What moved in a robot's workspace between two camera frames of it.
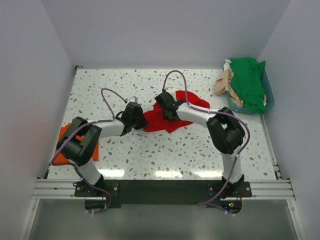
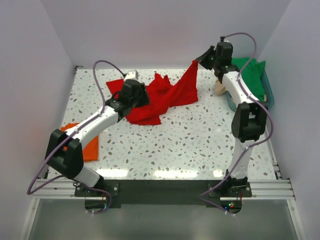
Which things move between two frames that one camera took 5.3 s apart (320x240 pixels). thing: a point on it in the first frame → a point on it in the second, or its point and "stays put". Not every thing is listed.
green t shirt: (248, 82) stays put
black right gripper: (165, 116) → (202, 59)
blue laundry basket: (268, 93) stays put
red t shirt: (155, 120) → (162, 94)
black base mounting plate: (164, 192) stays put
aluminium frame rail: (64, 189) stays put
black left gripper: (143, 123) → (144, 99)
